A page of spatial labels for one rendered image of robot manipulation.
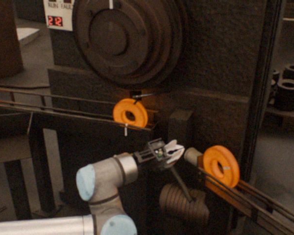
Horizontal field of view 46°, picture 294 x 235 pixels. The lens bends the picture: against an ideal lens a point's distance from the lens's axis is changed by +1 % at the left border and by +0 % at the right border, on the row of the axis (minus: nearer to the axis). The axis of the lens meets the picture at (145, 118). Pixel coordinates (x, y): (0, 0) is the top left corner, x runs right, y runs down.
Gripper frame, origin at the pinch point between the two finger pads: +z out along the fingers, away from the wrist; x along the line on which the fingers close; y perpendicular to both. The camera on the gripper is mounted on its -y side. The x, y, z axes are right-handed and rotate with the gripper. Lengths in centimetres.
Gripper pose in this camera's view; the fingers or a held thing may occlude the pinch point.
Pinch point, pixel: (179, 150)
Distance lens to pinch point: 117.4
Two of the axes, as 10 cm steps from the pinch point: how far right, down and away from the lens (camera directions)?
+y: 2.9, -5.7, -7.7
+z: 8.3, -2.5, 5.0
